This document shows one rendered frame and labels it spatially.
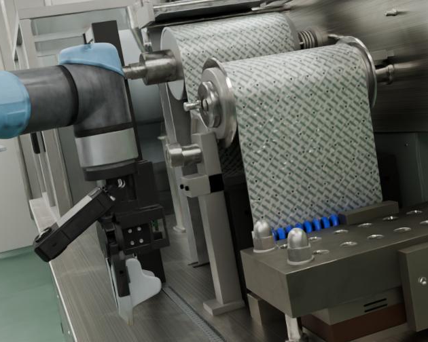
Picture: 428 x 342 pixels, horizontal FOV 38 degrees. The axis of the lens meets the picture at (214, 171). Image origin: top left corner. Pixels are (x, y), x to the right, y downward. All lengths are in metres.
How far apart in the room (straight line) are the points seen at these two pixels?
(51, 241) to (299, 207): 0.41
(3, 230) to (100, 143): 5.79
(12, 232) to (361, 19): 5.61
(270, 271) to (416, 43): 0.47
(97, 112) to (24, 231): 5.80
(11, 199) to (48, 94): 5.77
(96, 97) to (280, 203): 0.37
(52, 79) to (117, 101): 0.09
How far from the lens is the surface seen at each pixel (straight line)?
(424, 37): 1.07
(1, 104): 0.72
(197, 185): 1.02
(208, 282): 1.25
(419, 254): 0.87
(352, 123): 1.05
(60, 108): 0.75
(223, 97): 0.96
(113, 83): 0.78
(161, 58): 1.23
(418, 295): 0.88
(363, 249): 0.86
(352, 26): 1.25
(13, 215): 6.52
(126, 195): 0.81
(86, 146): 0.78
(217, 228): 1.05
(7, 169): 6.48
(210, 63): 1.01
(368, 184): 1.07
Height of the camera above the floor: 1.27
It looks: 7 degrees down
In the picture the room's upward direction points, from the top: 10 degrees counter-clockwise
